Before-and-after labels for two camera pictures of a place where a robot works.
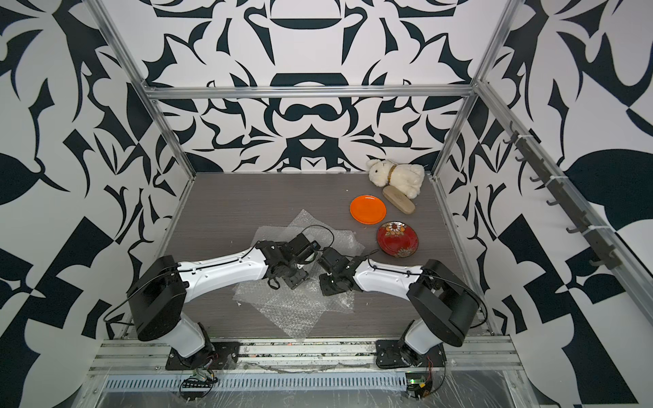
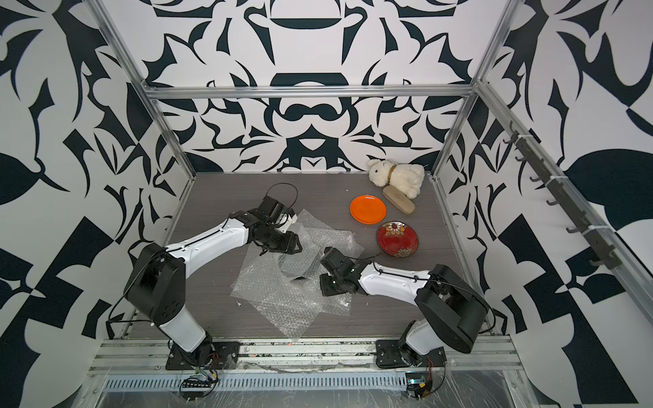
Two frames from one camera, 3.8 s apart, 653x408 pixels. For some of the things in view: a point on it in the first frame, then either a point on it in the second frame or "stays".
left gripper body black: [298, 276] to [280, 241]
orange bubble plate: [368, 210] stays
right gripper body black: [327, 284] stays
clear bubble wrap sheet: [305, 223] stays
